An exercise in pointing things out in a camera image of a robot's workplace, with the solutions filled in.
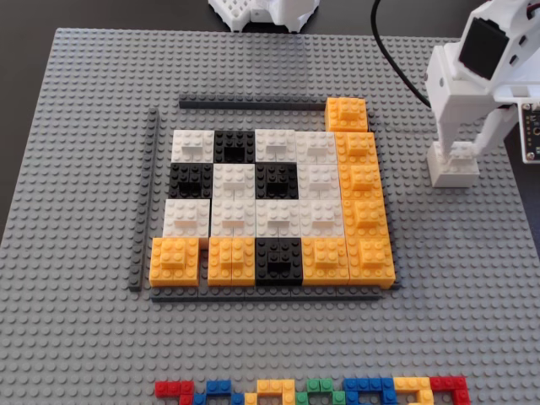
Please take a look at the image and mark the red Lego brick letter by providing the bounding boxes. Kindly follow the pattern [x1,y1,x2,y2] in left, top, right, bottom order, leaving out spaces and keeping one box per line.
[154,380,196,405]
[429,375,471,405]

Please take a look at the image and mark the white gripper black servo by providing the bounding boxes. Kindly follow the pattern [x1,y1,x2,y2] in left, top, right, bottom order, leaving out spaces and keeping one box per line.
[424,0,540,165]

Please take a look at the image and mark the dark gray Lego strip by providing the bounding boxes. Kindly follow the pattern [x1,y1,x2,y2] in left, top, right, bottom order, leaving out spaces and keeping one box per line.
[128,107,161,294]
[178,94,328,111]
[149,285,383,303]

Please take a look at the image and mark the black wrist camera board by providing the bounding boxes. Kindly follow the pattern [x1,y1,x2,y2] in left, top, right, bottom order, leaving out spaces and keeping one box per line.
[521,100,540,165]

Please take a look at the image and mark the gray studded Lego baseplate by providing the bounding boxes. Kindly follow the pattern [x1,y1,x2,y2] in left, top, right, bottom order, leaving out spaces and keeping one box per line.
[0,27,540,405]

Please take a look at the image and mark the white Lego cube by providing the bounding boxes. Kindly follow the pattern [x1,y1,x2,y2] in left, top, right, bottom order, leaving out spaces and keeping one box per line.
[171,129,215,165]
[161,197,212,250]
[294,131,338,165]
[254,128,297,165]
[299,197,346,240]
[297,163,341,200]
[209,197,258,240]
[425,141,481,189]
[212,162,257,200]
[255,197,302,240]

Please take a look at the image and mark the yellow Lego brick letter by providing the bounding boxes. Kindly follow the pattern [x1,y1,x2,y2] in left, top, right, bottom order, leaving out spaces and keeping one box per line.
[243,378,297,405]
[393,376,435,405]

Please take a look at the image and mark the black cable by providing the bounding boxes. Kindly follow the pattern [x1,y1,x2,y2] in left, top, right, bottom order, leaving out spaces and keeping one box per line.
[370,0,432,110]

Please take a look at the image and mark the white 3D-printed robot base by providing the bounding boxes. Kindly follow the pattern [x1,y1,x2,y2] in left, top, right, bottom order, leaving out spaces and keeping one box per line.
[208,0,321,34]

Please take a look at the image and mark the green Lego brick letter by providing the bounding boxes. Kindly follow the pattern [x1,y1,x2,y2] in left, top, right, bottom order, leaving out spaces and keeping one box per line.
[294,378,346,405]

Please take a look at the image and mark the blue Lego brick letter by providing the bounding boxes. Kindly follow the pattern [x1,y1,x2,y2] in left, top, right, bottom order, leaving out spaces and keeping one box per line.
[192,380,246,405]
[343,377,397,405]

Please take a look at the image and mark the orange Lego cube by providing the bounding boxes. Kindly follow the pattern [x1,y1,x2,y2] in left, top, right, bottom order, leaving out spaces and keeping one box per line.
[341,198,390,240]
[207,236,257,288]
[148,236,201,289]
[347,238,397,290]
[334,131,379,166]
[301,236,351,288]
[324,96,369,133]
[337,163,384,202]

